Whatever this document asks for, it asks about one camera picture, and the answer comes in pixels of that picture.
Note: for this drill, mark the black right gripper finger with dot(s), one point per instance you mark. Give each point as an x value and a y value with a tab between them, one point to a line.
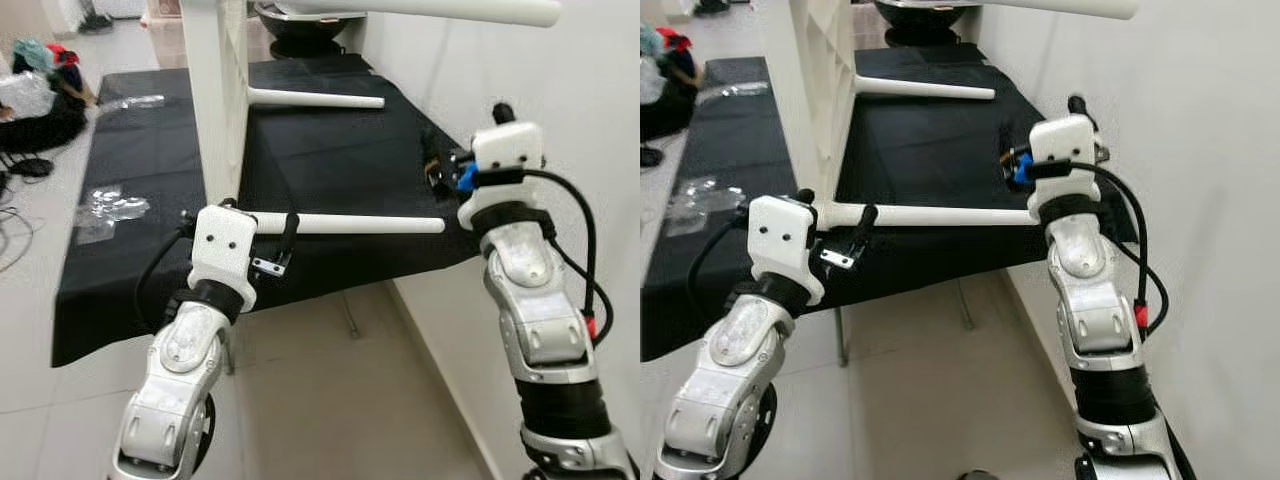
503	112
1077	105
1008	140
433	160

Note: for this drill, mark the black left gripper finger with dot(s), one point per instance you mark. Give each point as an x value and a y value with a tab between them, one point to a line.
290	238
805	196
229	203
863	232

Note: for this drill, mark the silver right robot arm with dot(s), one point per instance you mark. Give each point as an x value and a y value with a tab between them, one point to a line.
540	310
1095	300

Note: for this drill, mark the grey metal table leg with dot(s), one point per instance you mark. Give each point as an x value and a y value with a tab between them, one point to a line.
842	335
230	360
964	305
350	315

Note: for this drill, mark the black table cloth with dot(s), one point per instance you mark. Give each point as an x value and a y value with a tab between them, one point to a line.
920	150
330	160

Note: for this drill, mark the white plastic table top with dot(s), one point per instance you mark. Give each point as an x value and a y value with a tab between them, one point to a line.
215	100
820	100

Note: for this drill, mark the clear tape cross patch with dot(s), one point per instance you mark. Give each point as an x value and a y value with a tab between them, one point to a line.
105	210
700	202

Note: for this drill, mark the flat clear plastic bag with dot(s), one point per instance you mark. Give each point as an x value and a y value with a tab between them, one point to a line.
130	102
735	90

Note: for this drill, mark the crumpled clear plastic bag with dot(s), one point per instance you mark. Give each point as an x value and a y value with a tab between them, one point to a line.
650	80
25	95

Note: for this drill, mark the black stand base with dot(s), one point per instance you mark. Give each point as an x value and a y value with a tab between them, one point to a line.
649	156
30	168

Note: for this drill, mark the black bag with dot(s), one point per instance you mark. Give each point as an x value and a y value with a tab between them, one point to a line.
45	130
672	115

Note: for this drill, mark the beige striped cloth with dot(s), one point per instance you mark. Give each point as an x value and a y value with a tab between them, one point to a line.
167	42

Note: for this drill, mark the red and teal clothes pile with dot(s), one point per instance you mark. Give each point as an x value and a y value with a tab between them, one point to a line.
45	55
668	42

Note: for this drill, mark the small black pan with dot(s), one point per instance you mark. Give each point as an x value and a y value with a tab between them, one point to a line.
712	7
97	22

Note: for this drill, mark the grey robot right foot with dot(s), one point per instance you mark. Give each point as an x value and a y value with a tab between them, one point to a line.
982	476

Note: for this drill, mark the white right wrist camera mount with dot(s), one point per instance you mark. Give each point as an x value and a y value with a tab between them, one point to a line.
1065	140
505	150

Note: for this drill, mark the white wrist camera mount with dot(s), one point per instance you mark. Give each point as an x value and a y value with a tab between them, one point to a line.
222	250
505	150
1065	140
782	240

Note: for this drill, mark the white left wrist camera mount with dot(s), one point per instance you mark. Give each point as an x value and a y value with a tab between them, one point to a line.
222	250
782	240

